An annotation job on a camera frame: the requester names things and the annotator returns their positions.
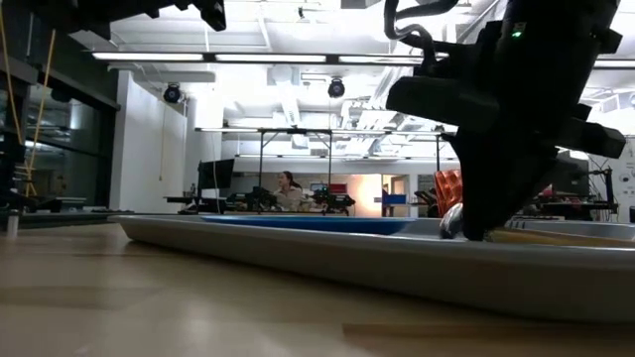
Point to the black distant rig frame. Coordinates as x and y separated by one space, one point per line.
261 163
438 154

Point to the black computer monitor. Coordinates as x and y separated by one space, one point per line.
215 173
575 178

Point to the dark distant desk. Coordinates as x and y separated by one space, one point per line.
193 201
585 205

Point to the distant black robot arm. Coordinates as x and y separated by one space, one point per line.
330 198
253 198

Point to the blue round plate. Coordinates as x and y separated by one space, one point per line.
307 224

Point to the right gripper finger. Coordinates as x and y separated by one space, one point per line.
516 168
476 168

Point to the grey plastic tray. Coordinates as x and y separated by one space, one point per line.
297 258

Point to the red-orange faceted cup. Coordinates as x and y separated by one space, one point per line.
448 191

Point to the person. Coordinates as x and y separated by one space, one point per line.
289 198

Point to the white cylinder post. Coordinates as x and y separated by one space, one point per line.
12 223

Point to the black hanging ceiling camera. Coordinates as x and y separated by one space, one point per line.
172 93
336 88

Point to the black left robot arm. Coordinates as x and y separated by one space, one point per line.
74 12

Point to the red box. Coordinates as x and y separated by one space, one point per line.
338 188

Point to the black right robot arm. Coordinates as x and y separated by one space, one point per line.
560 12

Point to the blue box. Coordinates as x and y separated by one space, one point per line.
394 199

